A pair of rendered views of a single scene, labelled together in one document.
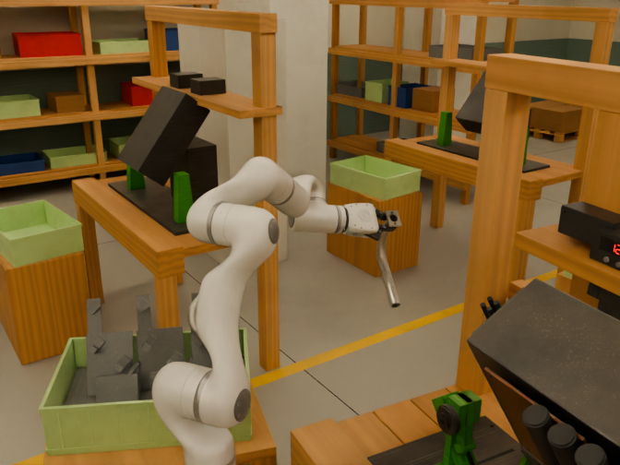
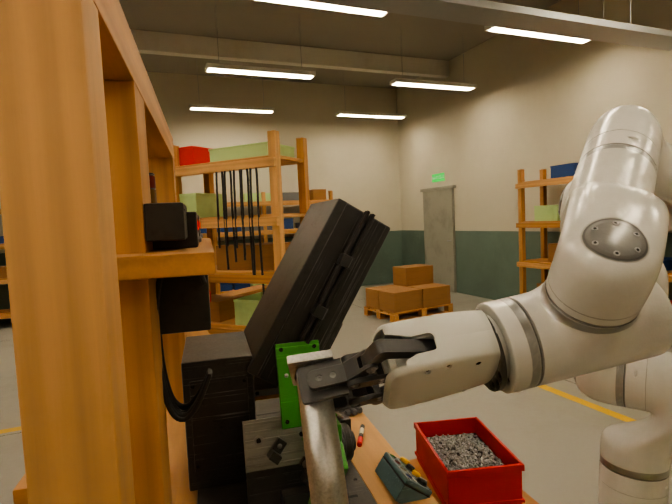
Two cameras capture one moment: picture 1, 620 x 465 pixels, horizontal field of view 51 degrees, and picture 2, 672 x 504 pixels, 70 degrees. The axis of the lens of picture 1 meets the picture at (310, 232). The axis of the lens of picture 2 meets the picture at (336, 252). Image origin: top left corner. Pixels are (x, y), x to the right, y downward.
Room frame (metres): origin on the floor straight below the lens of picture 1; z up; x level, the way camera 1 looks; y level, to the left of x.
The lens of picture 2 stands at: (2.28, -0.14, 1.59)
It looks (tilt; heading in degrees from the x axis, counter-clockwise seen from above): 4 degrees down; 192
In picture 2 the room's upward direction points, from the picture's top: 3 degrees counter-clockwise
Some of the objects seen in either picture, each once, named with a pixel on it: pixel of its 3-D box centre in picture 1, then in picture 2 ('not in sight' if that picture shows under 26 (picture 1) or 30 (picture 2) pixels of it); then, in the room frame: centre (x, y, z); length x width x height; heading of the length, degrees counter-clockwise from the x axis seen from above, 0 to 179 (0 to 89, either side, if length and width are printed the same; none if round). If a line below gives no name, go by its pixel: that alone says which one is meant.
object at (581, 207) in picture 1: (594, 225); (167, 222); (1.41, -0.66, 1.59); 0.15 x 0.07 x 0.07; 27
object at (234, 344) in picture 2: not in sight; (220, 402); (1.02, -0.77, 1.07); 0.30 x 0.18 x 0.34; 27
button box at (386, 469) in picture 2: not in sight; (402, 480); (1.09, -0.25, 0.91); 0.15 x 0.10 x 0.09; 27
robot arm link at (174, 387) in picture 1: (194, 412); (655, 410); (1.26, 0.27, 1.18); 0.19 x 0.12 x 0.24; 65
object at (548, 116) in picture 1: (560, 119); not in sight; (9.99, -3.87, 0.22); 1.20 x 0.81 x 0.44; 127
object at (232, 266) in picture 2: not in sight; (193, 267); (-1.85, -2.41, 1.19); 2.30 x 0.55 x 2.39; 75
